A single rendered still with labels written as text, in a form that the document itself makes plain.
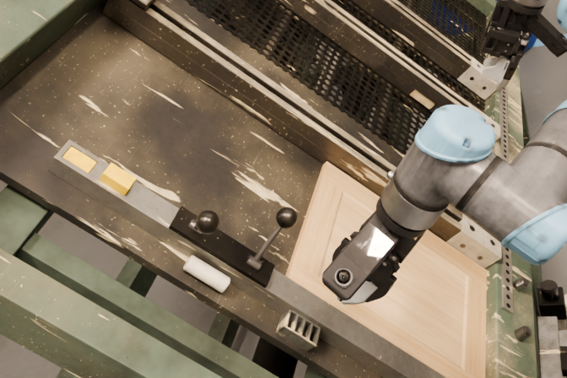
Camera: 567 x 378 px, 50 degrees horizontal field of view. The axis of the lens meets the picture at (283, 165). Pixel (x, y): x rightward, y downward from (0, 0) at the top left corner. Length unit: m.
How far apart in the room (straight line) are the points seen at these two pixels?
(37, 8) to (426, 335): 0.98
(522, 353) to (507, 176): 0.83
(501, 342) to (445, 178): 0.80
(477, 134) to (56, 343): 0.64
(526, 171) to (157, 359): 0.57
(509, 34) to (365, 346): 0.67
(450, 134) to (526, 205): 0.11
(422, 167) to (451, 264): 0.82
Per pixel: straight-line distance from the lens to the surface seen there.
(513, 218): 0.68
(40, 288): 0.93
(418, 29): 2.07
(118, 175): 1.05
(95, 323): 0.93
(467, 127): 0.68
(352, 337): 1.16
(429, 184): 0.70
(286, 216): 1.03
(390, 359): 1.20
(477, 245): 1.53
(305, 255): 1.21
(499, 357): 1.41
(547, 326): 1.66
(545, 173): 0.71
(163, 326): 1.08
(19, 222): 1.07
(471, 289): 1.50
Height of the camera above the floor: 2.05
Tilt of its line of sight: 32 degrees down
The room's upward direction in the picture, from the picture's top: 25 degrees counter-clockwise
